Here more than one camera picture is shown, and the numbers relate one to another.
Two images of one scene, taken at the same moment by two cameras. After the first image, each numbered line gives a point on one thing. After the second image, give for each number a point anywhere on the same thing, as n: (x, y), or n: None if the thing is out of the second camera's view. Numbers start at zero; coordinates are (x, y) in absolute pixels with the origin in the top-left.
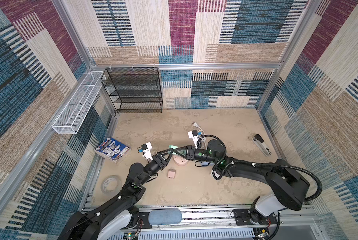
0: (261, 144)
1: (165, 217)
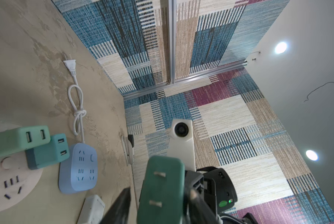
0: (128, 145)
1: None
